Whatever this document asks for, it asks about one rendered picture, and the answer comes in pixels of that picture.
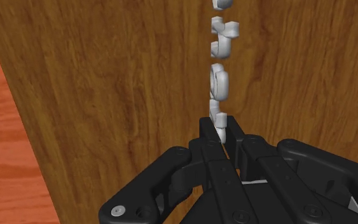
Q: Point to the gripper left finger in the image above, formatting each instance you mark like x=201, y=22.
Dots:
x=219, y=173

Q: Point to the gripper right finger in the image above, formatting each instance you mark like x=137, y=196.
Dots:
x=305, y=164

